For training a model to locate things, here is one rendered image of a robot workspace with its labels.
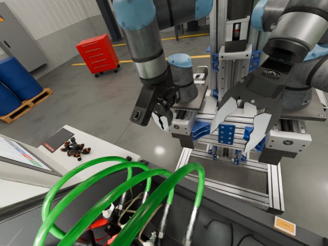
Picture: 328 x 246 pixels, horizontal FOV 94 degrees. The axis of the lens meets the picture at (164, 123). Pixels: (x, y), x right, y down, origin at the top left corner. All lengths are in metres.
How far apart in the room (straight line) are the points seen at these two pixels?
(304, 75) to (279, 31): 0.41
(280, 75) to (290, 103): 0.56
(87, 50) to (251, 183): 4.18
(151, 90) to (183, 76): 0.44
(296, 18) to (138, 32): 0.27
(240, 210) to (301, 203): 1.20
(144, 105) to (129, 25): 0.17
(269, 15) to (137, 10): 0.34
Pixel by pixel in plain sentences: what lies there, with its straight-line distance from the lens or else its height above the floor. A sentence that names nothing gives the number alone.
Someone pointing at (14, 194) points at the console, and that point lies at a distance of 0.52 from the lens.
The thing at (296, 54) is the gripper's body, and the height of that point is 1.42.
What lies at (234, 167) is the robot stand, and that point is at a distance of 1.56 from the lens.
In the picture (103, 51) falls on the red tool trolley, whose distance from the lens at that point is 4.33.
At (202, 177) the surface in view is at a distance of 0.37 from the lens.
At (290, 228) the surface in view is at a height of 0.96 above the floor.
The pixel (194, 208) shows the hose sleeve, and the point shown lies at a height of 1.16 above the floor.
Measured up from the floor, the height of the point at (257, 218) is 0.95.
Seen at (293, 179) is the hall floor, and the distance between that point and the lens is 1.89.
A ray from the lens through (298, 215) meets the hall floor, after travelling 1.76.
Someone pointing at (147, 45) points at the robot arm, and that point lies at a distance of 0.34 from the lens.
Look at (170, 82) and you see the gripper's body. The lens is 0.44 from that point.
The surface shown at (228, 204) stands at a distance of 0.65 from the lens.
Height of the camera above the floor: 1.57
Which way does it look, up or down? 43 degrees down
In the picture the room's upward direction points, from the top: 18 degrees counter-clockwise
